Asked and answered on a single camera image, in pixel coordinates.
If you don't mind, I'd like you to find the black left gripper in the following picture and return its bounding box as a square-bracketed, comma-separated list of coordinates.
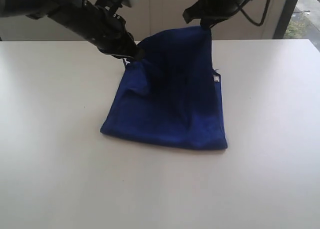
[72, 3, 145, 62]

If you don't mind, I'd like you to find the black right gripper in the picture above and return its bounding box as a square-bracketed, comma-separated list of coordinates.
[182, 0, 251, 29]

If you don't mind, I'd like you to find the blue microfiber cloth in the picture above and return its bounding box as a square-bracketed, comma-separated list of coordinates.
[100, 26, 228, 151]

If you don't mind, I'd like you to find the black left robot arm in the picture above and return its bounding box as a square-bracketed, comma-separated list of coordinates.
[0, 0, 144, 61]

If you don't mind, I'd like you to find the dark window frame post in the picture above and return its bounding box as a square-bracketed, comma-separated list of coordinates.
[272, 0, 298, 40]

